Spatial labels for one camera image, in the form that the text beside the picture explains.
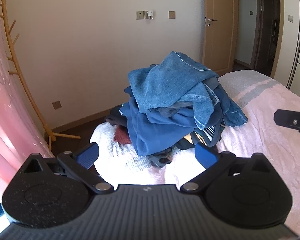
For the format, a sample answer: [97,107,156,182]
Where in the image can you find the wooden coat rack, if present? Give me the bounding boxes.
[0,0,81,153]

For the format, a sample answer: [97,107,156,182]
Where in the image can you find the dark brown door frame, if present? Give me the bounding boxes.
[254,0,281,78]

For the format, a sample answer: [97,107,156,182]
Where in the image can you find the royal blue garment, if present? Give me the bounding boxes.
[119,97,217,157]

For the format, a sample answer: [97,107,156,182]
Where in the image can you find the light wooden door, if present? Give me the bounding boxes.
[202,0,239,75]

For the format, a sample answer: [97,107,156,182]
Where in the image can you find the blue denim jeans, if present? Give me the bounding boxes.
[128,51,248,130]

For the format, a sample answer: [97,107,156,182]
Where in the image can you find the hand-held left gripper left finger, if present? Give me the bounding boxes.
[22,142,114,194]

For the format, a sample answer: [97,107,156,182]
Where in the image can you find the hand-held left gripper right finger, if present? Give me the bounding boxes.
[180,142,273,194]

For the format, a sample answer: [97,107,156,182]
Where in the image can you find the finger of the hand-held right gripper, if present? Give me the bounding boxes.
[274,106,300,142]

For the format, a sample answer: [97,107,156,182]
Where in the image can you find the dark red cloth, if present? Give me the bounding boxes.
[113,126,132,144]

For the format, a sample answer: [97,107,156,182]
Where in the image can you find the pink curtain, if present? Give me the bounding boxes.
[0,0,56,202]

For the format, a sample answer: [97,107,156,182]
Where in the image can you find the dark navy garment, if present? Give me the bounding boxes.
[175,137,199,155]

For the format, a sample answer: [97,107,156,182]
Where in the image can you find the dark grey cloth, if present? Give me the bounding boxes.
[105,106,127,128]

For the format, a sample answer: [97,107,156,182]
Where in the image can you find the striped navy garment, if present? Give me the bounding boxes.
[182,126,216,143]

